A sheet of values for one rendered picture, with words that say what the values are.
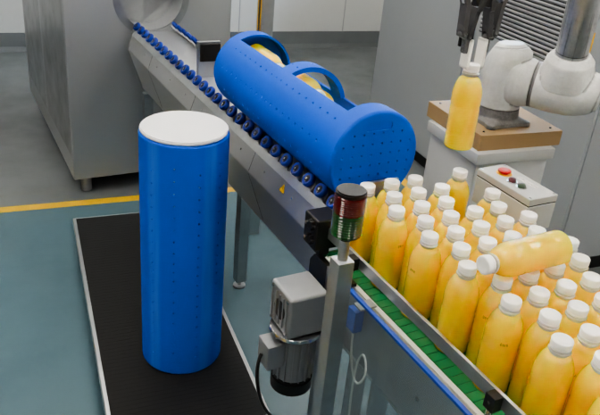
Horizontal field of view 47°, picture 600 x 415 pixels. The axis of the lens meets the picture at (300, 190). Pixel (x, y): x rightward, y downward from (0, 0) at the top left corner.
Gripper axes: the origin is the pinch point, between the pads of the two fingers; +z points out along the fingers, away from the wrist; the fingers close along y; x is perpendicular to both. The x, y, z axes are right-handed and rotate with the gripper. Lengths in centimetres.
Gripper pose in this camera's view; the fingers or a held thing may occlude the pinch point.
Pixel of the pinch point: (473, 53)
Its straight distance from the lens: 172.3
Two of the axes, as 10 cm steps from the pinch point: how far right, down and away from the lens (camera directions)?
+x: 4.6, 4.2, -7.9
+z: -0.8, 9.0, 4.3
